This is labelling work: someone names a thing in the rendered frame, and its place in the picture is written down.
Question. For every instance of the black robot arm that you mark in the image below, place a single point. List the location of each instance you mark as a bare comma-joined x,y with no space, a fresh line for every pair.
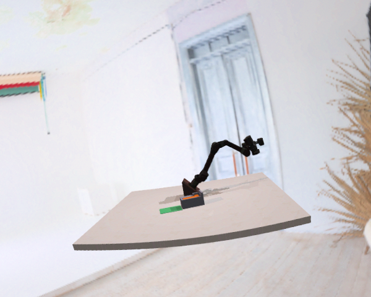
250,146

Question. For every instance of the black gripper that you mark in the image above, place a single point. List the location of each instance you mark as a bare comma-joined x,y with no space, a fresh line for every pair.
259,141

